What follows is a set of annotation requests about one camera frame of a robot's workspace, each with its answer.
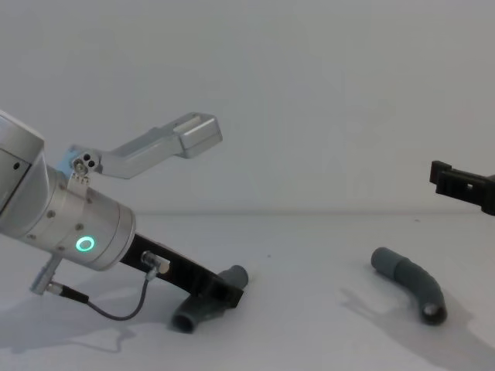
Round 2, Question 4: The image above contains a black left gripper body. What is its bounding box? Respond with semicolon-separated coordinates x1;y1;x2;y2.
120;233;220;301

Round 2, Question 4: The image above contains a grey bent pipe piece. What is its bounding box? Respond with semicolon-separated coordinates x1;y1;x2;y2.
370;246;449;326
170;264;251;334

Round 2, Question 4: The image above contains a white table cloth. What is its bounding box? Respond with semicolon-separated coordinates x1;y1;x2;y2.
0;210;495;371

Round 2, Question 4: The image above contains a thin dark wrist cable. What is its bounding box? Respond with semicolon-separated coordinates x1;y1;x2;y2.
45;250;172;322

